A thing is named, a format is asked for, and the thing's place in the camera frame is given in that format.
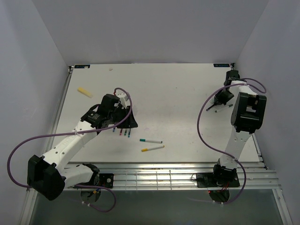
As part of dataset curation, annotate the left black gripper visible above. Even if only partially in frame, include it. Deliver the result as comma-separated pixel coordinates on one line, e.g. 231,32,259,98
108,105,138,128

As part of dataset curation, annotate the dark green marker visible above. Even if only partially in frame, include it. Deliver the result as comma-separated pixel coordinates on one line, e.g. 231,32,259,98
215,104,233,113

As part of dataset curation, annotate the yellow marker cap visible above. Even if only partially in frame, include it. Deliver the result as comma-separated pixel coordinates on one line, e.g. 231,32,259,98
77,87,93,98

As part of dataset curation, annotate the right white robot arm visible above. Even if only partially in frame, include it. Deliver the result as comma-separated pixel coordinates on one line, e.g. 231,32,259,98
211,80,267,187

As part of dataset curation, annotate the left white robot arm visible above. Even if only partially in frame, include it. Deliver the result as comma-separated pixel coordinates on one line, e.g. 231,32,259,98
27,103,137,201

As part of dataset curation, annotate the green capped white marker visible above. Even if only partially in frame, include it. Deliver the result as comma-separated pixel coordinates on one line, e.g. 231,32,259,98
139,138,163,144

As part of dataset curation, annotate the yellow capped white marker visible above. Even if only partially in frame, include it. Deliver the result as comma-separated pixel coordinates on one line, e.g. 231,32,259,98
141,145,165,152

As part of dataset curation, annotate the right blue corner label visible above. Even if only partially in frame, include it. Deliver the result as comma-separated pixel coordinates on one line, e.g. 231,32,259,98
213,63,230,68

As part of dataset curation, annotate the blue corner label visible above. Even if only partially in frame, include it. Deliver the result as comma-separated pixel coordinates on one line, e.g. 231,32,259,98
74,65,90,69
213,63,230,68

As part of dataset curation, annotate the left blue corner label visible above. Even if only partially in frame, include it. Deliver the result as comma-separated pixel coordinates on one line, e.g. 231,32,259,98
74,65,90,69

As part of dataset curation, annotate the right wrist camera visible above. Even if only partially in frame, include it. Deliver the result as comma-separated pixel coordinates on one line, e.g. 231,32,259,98
224,70,240,86

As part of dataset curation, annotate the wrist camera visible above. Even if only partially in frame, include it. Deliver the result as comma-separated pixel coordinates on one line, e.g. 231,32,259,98
100,93,131,111
224,70,240,86

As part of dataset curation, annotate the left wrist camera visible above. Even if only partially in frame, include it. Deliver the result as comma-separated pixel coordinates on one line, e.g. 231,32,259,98
100,93,131,111

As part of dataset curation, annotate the aluminium frame rail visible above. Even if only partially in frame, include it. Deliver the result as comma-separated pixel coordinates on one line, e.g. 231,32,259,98
96,162,281,191

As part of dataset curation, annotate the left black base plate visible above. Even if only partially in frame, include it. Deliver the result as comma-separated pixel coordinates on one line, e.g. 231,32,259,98
79,173,114,188

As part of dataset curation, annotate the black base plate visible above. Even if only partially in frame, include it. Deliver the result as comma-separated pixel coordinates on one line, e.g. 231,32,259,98
79,173,114,188
191,172,240,188

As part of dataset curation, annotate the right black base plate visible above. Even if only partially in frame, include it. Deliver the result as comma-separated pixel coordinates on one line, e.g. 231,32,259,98
191,172,240,188

